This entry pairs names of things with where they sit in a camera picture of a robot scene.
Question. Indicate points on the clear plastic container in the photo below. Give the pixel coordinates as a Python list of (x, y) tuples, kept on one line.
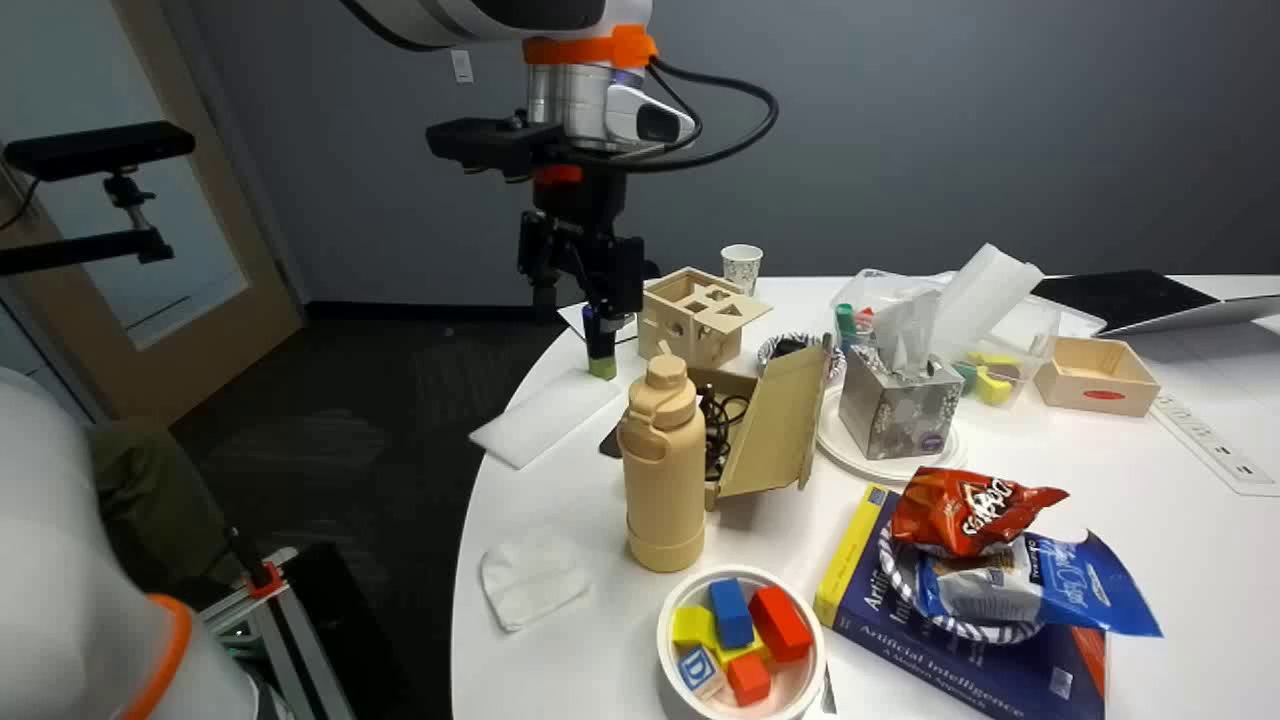
[(1032, 333)]

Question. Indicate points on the olive green bag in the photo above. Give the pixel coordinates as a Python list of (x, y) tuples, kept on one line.
[(144, 494)]

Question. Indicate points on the black camera bar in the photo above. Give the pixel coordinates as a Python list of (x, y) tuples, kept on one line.
[(93, 151)]

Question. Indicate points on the wooden toy box lid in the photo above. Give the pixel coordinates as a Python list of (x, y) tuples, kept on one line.
[(715, 301)]

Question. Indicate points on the wooden door with glass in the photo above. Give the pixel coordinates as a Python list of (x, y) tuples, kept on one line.
[(253, 306)]

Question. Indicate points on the white folded cloth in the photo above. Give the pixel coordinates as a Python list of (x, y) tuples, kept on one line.
[(535, 582)]

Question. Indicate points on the grey tissue box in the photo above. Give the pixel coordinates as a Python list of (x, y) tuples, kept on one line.
[(892, 413)]

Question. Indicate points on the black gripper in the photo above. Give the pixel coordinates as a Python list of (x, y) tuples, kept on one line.
[(582, 204)]

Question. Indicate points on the red chip bag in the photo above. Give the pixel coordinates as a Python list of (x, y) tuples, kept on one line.
[(964, 512)]

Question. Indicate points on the yellow flat book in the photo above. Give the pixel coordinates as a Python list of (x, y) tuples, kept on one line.
[(846, 562)]

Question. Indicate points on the white round bowl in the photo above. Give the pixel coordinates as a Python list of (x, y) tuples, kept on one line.
[(800, 686)]

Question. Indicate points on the red marker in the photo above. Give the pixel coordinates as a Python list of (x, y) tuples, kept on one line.
[(865, 323)]

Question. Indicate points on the green bottle with blue cap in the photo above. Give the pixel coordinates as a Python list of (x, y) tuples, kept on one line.
[(603, 363)]

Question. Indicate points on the green marker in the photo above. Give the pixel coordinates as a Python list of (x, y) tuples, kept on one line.
[(846, 327)]

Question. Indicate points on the black tablet device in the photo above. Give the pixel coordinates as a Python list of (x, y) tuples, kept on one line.
[(1125, 299)]

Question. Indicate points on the brown cardboard box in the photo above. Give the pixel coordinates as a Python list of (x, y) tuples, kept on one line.
[(783, 424)]

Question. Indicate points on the orange toy block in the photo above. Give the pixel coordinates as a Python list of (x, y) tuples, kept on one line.
[(751, 682)]

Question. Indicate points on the white power strip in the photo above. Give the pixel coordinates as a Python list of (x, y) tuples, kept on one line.
[(1223, 446)]

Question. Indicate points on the blue patterned white bowl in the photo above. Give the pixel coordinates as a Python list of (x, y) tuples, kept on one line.
[(787, 351)]

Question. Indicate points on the clear plastic bag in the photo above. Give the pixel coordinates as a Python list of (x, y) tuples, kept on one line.
[(887, 282)]

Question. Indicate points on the white tissue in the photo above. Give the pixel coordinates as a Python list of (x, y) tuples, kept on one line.
[(904, 333)]

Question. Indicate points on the blue white lettered block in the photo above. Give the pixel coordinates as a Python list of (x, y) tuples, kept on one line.
[(701, 670)]

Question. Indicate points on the beige water bottle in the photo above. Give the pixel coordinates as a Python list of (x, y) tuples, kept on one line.
[(663, 466)]

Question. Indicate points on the white round plate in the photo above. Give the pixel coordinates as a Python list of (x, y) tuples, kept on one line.
[(852, 463)]

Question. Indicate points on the white wall outlet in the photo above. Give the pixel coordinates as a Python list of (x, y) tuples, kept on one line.
[(463, 65)]

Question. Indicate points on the yellow green toy piece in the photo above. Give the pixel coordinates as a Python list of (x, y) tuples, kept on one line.
[(995, 380)]

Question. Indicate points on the small open wooden tray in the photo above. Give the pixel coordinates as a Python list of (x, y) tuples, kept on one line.
[(1092, 380)]

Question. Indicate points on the blue toy block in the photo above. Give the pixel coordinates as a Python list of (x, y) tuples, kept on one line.
[(728, 615)]

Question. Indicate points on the tripod with orange clamp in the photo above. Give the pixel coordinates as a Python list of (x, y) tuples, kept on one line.
[(266, 582)]

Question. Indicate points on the yellow toy block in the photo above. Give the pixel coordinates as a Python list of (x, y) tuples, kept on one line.
[(694, 627)]

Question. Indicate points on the blue book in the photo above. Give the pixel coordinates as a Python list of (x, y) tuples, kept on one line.
[(962, 672)]

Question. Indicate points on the wooden shape sorter toy box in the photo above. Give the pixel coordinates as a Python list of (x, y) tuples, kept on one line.
[(686, 345)]

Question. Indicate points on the white paper cup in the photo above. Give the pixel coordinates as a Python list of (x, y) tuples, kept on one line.
[(743, 267)]

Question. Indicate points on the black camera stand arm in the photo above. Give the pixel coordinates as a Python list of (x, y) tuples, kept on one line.
[(82, 248)]

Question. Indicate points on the blue snack bag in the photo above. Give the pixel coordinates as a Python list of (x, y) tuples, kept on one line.
[(1092, 584)]

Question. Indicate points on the white paper sheet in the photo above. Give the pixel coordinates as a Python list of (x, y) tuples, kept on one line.
[(546, 413), (574, 323)]

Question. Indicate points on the red toy block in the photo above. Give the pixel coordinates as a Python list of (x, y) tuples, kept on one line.
[(783, 627)]

